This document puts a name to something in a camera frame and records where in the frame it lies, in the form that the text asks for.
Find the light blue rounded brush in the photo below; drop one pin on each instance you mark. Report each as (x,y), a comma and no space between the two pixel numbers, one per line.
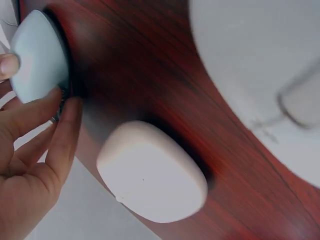
(37,55)

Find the person's left hand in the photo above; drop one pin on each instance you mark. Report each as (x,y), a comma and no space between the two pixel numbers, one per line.
(27,190)

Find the person's left fingers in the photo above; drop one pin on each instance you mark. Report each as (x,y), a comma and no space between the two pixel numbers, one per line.
(66,132)

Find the person's left thumb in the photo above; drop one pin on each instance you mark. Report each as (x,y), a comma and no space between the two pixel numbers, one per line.
(8,66)

